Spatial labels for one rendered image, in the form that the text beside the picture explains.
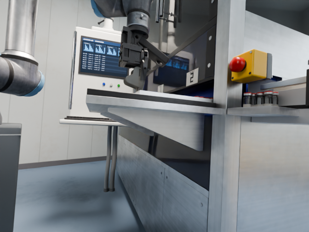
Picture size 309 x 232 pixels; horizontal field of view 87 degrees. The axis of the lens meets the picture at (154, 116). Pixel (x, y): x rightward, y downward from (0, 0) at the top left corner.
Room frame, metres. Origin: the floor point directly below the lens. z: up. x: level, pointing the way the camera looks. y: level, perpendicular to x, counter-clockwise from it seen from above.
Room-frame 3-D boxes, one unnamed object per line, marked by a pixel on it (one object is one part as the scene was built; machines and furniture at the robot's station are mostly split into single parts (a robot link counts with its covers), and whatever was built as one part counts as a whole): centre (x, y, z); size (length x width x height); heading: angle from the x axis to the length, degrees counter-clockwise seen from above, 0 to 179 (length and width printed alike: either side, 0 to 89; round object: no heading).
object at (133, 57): (0.52, 0.08, 1.06); 0.09 x 0.08 x 0.12; 111
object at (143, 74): (0.51, 0.05, 0.99); 0.05 x 0.02 x 0.09; 21
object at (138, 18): (0.52, 0.07, 1.14); 0.08 x 0.08 x 0.05
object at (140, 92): (0.65, -0.07, 0.90); 0.34 x 0.26 x 0.04; 111
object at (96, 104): (0.79, 0.06, 0.87); 0.70 x 0.48 x 0.02; 21
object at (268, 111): (0.46, -0.31, 0.87); 0.14 x 0.13 x 0.02; 111
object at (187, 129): (0.55, -0.02, 0.79); 0.34 x 0.03 x 0.13; 111
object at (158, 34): (1.19, 0.03, 1.50); 0.47 x 0.01 x 0.59; 21
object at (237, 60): (0.44, -0.22, 0.99); 0.04 x 0.04 x 0.04; 21
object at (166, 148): (1.49, 0.15, 0.73); 1.98 x 0.01 x 0.25; 21
